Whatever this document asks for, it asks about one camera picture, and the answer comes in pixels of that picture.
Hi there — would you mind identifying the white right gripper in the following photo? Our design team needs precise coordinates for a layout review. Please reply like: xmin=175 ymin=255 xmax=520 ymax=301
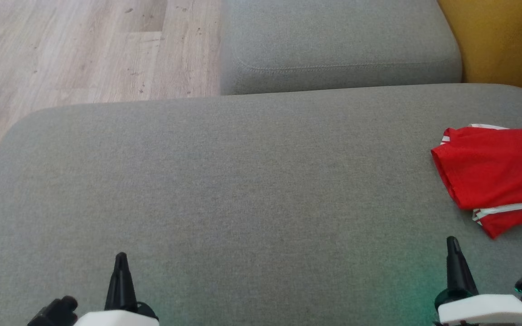
xmin=434 ymin=236 xmax=522 ymax=326

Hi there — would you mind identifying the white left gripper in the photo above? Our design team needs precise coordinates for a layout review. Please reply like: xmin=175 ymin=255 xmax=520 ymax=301
xmin=72 ymin=252 xmax=160 ymax=326

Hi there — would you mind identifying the red and white jersey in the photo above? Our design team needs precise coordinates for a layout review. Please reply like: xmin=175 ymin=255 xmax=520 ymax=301
xmin=430 ymin=124 xmax=522 ymax=211

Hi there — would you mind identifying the large grey sofa seat cushion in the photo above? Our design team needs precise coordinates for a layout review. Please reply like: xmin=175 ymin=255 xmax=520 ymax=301
xmin=0 ymin=83 xmax=522 ymax=326

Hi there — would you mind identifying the small grey sofa cushion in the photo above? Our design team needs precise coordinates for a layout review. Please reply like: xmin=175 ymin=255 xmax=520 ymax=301
xmin=219 ymin=0 xmax=464 ymax=96

